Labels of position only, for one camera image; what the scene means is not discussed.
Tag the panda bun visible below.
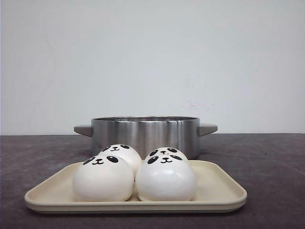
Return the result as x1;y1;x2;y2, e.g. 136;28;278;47
144;147;188;164
135;155;197;201
72;155;134;202
99;144;142;176

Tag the stainless steel steamer pot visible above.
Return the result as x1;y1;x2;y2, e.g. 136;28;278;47
74;116;218;159

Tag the beige rectangular tray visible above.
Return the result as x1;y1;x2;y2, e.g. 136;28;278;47
24;160;247;214

